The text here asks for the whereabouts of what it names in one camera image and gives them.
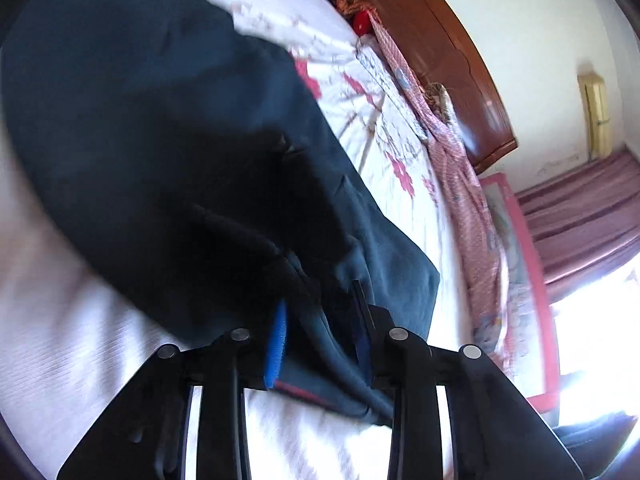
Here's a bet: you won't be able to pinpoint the dark navy pants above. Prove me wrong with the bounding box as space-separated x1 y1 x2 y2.
1 0 439 424

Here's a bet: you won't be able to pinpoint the white floral bed sheet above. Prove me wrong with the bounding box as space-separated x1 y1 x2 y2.
1 0 473 479

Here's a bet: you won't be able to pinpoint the mauve striped curtain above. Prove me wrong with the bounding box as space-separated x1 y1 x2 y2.
516 148 640 302

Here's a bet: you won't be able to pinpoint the pink patterned blanket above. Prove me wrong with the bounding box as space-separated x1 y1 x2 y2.
335 0 509 370

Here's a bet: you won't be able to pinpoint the wooden headboard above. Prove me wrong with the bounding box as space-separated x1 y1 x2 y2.
359 0 518 174

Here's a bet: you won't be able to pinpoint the red pillow item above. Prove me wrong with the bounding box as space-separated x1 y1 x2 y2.
352 10 372 37

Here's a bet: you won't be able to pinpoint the pink bed guard rail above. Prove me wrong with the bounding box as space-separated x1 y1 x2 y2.
480 172 560 414

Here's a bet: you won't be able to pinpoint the yellow wall pipe cover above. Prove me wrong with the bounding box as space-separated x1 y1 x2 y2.
578 73 613 159

